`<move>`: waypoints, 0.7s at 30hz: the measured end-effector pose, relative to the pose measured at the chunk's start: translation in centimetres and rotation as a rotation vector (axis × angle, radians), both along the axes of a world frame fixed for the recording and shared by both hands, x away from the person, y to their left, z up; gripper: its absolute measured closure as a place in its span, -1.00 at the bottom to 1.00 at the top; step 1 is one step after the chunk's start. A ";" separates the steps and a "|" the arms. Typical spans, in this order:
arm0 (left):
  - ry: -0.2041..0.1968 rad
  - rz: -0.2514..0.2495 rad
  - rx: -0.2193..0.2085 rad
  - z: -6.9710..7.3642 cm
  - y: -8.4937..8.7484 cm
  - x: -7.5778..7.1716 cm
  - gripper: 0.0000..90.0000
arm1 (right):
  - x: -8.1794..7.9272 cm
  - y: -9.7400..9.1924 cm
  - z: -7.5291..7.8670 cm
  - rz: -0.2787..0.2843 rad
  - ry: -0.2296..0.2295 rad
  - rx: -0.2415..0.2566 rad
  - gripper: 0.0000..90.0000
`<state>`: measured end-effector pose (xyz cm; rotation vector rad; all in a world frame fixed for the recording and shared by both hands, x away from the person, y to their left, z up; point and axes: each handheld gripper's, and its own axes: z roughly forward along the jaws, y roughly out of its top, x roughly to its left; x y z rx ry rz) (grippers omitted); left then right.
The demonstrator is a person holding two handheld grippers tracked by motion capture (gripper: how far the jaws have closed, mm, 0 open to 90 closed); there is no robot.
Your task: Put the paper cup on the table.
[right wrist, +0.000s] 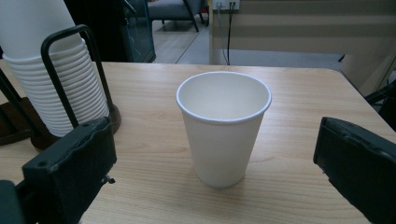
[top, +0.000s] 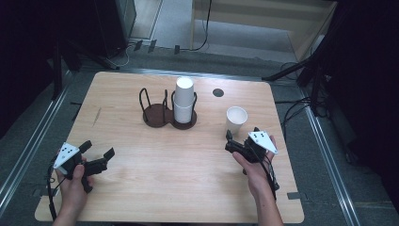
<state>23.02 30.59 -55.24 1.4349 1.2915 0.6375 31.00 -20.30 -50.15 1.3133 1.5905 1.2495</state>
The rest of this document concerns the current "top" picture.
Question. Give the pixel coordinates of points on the metal floor rail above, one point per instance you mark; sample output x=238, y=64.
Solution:
x=329, y=163
x=29, y=150

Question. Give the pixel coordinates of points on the person's right hand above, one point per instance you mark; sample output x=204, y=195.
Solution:
x=258, y=175

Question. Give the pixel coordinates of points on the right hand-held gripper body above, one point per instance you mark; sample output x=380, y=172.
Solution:
x=262, y=141

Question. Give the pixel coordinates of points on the dark cabinet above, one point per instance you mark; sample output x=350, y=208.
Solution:
x=116, y=22

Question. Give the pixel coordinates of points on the black metal stand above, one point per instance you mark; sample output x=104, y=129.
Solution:
x=58, y=69
x=315, y=72

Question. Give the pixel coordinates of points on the light wooden shelf unit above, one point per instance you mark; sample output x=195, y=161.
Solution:
x=260, y=19

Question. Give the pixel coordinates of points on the dark brown cup holder rack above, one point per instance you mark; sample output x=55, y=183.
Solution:
x=156, y=115

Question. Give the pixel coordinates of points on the person's left hand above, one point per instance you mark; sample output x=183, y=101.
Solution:
x=73, y=191

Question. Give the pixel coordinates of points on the stack of white paper cups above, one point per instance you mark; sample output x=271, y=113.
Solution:
x=183, y=94

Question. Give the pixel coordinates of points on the single white paper cup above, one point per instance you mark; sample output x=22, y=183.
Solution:
x=236, y=117

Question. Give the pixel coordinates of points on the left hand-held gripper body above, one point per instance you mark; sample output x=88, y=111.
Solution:
x=66, y=155

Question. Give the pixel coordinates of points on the black round table grommet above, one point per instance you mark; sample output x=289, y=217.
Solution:
x=218, y=92

